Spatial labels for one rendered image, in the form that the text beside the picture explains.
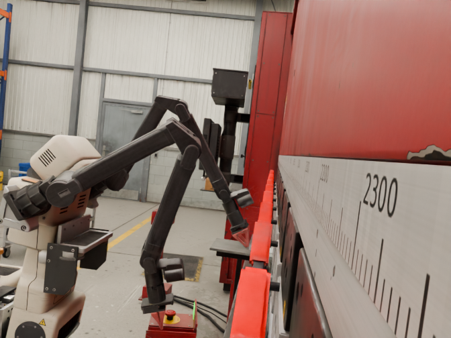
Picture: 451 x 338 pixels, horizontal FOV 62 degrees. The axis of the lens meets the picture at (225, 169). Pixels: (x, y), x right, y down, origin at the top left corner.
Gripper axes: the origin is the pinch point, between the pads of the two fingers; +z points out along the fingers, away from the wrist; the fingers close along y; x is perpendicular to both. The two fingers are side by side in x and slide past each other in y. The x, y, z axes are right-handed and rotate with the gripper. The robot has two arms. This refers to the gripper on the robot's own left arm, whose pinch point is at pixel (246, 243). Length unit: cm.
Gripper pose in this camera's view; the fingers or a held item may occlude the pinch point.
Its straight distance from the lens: 160.8
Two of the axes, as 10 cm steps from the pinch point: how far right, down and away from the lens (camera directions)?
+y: 1.3, -0.6, 9.9
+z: 4.1, 9.1, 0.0
